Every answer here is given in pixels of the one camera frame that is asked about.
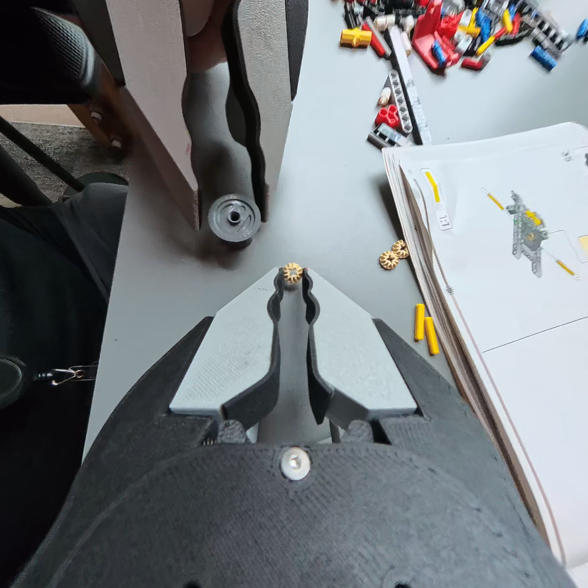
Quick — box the wooden post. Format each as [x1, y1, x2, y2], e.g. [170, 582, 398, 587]
[68, 69, 138, 159]

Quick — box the person's left hand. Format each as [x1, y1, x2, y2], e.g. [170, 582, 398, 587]
[181, 0, 236, 73]

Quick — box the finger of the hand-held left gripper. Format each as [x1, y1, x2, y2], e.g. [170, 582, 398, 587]
[222, 0, 295, 223]
[105, 0, 203, 230]

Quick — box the dark grey lego beam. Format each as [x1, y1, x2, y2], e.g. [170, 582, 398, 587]
[388, 25, 433, 146]

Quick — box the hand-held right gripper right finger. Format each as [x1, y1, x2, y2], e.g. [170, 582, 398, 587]
[302, 269, 419, 425]

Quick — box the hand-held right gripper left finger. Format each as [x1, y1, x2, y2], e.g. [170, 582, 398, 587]
[169, 266, 285, 430]

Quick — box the person's body in black clothing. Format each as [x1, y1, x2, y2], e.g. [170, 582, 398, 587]
[0, 172, 129, 584]

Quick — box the black office chair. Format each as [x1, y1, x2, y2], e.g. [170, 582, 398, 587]
[0, 0, 129, 207]

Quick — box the white instruction booklet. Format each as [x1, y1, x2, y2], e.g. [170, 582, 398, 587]
[381, 122, 588, 568]

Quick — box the dark grey lego differential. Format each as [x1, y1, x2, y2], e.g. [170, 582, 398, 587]
[208, 193, 262, 249]

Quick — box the pile of mixed lego pieces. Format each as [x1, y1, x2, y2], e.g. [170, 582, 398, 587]
[340, 0, 588, 74]

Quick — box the small grey black lego piece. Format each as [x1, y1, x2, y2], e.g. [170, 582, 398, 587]
[367, 123, 412, 150]

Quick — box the light grey holed lego beam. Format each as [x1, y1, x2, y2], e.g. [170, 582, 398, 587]
[385, 69, 414, 135]

